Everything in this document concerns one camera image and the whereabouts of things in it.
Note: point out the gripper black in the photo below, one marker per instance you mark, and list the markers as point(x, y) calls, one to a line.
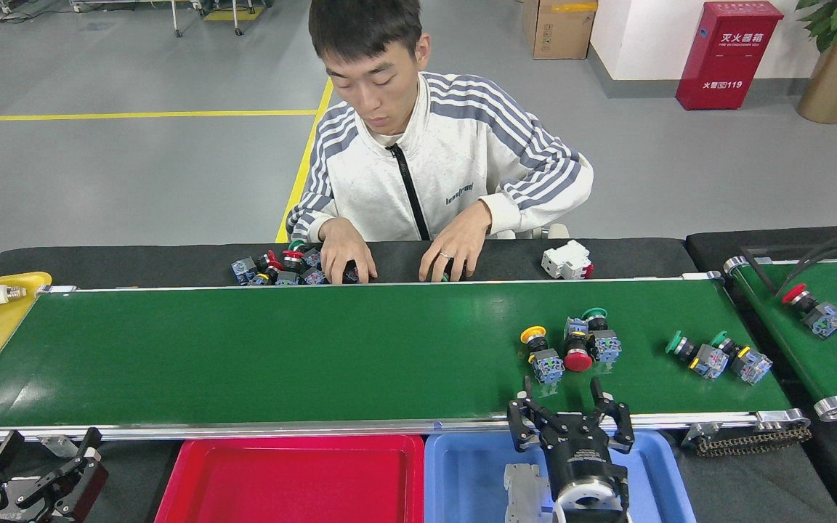
point(4, 517)
point(582, 450)

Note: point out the red mushroom push button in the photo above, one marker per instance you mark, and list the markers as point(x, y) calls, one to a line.
point(578, 359)
point(267, 276)
point(825, 319)
point(293, 256)
point(244, 270)

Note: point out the yellow mushroom push button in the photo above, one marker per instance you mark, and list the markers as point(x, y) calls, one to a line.
point(532, 334)

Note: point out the white circuit breaker red switch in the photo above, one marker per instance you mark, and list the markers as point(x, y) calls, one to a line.
point(564, 259)

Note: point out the blue plastic tray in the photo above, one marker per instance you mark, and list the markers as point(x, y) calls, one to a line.
point(462, 479)

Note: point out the long green conveyor belt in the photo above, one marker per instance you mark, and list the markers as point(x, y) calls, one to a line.
point(244, 349)

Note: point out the red plastic tray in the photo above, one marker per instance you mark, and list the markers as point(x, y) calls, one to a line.
point(288, 487)

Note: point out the person's left hand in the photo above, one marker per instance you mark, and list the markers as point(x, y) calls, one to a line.
point(458, 240)

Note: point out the person's right hand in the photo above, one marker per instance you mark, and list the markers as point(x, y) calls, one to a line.
point(346, 247)

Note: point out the person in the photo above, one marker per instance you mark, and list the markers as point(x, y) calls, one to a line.
point(462, 160)

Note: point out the brown cardboard box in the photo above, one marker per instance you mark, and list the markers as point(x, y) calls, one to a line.
point(560, 29)

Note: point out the red fire extinguisher box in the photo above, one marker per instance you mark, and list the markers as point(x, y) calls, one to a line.
point(727, 58)

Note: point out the white stand on wheels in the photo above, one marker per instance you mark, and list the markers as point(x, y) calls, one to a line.
point(176, 22)

